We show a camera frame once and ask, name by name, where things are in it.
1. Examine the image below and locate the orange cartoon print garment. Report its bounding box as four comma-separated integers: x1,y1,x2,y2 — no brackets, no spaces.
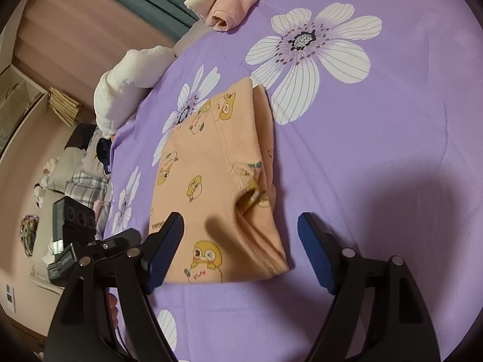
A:
149,78,289,284

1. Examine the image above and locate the black tracking camera box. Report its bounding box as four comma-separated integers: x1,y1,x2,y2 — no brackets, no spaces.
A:
46,195,142,284

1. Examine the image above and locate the white wall switch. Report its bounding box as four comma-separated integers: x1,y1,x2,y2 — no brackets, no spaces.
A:
6,284,16,313

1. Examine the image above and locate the grey plaid pillow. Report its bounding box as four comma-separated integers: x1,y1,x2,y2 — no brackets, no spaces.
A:
42,147,108,209

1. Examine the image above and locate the stack of brown books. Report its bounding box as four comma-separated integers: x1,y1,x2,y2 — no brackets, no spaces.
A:
47,87,81,127

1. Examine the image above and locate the white fluffy blanket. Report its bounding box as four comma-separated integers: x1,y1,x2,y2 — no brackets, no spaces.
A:
93,46,176,138

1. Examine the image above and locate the beige shelf unit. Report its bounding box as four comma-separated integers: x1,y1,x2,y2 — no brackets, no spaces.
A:
0,65,47,154

